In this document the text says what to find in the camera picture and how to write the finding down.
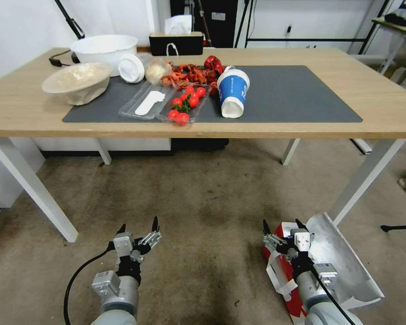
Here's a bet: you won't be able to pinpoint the black bag under table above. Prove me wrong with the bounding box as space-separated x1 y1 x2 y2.
171 138 231 155

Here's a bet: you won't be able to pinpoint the clear bag with food scraps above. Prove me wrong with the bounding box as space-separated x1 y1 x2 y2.
145 58 174 84

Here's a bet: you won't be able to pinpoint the white low cabinet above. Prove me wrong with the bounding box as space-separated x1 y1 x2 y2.
33 137 173 157

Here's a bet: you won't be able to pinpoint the clear plastic clamshell container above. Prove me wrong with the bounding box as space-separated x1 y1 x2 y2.
118 81 212 128

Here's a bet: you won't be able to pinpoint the dark grey table mat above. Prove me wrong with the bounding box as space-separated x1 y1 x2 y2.
62 65 363 124

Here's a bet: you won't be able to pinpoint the white label in clamshell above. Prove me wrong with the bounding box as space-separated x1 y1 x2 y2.
135 89 166 116

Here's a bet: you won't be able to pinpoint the blue and white paper cup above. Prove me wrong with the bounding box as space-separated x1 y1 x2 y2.
216 66 251 120

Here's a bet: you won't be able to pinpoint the beige paper bowl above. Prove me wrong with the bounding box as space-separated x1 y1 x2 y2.
42 62 114 107

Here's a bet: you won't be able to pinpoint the clear cup with white lid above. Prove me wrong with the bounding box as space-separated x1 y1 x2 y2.
118 53 153 84

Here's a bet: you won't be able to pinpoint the wooden table with white legs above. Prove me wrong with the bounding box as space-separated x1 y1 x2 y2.
0 46 406 243

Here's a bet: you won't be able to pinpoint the red crayfish shell pile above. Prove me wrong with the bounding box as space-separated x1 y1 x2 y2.
161 62 225 91

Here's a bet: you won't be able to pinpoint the large white plastic basin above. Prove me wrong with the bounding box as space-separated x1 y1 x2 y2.
70 34 138 69

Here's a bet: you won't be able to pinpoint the crumpled red foil wrapper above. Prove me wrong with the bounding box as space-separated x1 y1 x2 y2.
203 55 226 76

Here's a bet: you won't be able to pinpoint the white tissue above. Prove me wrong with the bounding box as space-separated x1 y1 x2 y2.
164 14 193 36

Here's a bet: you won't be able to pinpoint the side table with pale top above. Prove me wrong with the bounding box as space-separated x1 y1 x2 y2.
371 17 406 77

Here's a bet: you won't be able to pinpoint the black cabinet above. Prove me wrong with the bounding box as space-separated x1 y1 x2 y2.
170 0 239 49

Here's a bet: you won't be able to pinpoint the black tripod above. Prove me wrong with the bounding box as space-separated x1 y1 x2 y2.
53 0 86 40

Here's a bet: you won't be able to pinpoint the black items on side table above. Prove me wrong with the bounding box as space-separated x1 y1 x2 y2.
383 11 406 25

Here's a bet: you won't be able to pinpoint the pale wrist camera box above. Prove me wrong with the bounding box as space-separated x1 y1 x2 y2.
113 232 135 255
290 228 314 253

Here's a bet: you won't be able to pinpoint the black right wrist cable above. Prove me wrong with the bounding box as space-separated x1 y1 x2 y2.
308 252 356 325

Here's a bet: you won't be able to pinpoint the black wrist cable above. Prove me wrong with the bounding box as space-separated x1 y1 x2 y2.
308 252 356 325
63 246 118 325

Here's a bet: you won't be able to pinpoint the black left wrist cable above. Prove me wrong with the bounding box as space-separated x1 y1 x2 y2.
63 246 118 325

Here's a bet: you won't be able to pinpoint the black power adapter with cable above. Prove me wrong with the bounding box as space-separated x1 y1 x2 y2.
48 48 81 67

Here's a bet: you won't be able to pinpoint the black metal stand frame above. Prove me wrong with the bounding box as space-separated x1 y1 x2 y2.
234 0 395 56

